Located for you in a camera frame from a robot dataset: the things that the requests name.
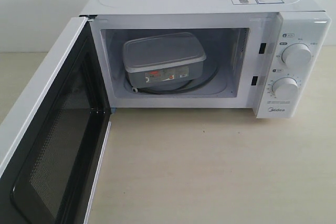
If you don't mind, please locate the clear plastic lidded container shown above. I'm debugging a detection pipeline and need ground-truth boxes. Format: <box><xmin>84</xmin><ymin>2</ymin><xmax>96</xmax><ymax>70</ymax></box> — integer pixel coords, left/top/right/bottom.
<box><xmin>122</xmin><ymin>32</ymin><xmax>207</xmax><ymax>89</ymax></box>

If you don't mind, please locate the white microwave door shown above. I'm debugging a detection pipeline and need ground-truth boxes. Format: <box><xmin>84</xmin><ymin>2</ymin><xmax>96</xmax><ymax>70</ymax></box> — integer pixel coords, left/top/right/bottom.
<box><xmin>1</xmin><ymin>16</ymin><xmax>111</xmax><ymax>223</ymax></box>

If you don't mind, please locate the white Midea microwave oven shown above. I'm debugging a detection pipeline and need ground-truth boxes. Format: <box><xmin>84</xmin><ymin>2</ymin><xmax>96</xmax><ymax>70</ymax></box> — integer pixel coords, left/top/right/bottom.
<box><xmin>80</xmin><ymin>0</ymin><xmax>331</xmax><ymax>119</ymax></box>

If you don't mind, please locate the glass turntable plate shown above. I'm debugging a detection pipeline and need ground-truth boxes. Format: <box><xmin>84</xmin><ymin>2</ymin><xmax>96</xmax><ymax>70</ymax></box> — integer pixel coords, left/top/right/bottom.
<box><xmin>125</xmin><ymin>58</ymin><xmax>218</xmax><ymax>95</ymax></box>

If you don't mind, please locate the lower white control knob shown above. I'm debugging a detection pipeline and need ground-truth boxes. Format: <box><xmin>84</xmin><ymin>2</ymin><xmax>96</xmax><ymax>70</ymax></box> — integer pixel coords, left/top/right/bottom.
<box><xmin>271</xmin><ymin>77</ymin><xmax>299</xmax><ymax>100</ymax></box>

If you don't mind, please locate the white control knob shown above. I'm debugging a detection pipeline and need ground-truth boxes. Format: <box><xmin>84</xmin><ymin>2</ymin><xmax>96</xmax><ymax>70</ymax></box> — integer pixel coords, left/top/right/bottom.
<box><xmin>271</xmin><ymin>77</ymin><xmax>299</xmax><ymax>100</ymax></box>
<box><xmin>281</xmin><ymin>43</ymin><xmax>312</xmax><ymax>68</ymax></box>

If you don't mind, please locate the upper white control knob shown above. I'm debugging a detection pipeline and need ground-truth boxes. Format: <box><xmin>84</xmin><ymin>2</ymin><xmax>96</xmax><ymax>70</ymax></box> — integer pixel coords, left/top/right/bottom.
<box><xmin>281</xmin><ymin>43</ymin><xmax>312</xmax><ymax>68</ymax></box>

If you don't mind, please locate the black turntable roller ring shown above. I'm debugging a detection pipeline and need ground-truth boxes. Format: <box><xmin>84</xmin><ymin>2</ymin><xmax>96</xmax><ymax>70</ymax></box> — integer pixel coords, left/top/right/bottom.
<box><xmin>126</xmin><ymin>71</ymin><xmax>198</xmax><ymax>95</ymax></box>

